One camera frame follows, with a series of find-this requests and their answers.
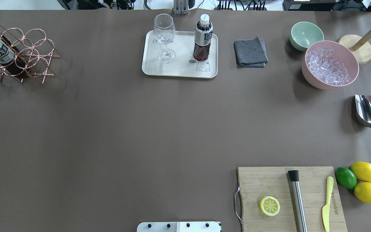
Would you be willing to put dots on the tea bottle taken to tray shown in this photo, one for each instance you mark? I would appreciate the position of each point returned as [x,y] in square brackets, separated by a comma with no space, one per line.
[203,37]

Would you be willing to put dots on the copper wire bottle basket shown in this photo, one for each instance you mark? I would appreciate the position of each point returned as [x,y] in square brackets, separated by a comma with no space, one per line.
[35,48]

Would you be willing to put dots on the tea bottle middle basket slot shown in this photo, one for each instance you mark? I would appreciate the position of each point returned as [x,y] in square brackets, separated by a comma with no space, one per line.
[12,63]

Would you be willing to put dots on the cream rabbit tray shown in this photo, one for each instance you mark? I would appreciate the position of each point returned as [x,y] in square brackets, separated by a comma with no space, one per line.
[184,64]

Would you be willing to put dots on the clear wine glass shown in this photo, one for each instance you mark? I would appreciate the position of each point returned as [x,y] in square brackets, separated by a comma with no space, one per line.
[164,31]

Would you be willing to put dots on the grey folded cloth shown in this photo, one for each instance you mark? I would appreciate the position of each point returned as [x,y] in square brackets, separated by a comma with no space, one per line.
[251,53]

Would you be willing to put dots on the half lemon slice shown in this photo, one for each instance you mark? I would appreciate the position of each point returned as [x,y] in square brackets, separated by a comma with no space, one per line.
[269,206]

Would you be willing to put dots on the steel muddler with black tip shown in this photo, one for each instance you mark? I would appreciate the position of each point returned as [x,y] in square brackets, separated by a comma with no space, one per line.
[298,200]

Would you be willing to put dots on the bamboo cutting board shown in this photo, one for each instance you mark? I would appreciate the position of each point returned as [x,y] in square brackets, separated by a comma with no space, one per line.
[258,182]

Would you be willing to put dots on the green bowl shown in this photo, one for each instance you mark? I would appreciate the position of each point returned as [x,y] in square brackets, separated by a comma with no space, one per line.
[304,34]

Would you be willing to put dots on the pink bowl of ice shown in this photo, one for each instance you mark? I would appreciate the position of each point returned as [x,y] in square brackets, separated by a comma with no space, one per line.
[328,65]

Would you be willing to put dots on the yellow plastic knife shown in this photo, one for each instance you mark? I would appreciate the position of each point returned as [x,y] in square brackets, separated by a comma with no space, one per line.
[325,211]

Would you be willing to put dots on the green lime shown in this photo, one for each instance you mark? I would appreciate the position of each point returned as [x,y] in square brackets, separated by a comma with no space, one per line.
[345,177]

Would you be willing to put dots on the upper whole yellow lemon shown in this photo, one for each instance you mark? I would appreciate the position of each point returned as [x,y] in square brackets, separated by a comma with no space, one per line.
[362,170]

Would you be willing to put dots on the whole yellow lemon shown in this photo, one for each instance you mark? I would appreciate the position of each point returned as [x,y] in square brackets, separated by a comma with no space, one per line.
[362,191]
[362,170]

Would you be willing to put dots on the wooden stand with round base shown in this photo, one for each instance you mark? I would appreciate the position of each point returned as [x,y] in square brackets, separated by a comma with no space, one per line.
[359,46]

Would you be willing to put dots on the lower whole yellow lemon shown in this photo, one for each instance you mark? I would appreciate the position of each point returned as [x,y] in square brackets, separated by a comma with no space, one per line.
[362,191]

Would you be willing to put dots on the aluminium frame post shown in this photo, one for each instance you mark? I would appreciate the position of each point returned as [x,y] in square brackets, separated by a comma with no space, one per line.
[180,7]

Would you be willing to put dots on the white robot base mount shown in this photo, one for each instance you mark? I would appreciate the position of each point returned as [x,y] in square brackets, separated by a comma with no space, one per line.
[180,226]

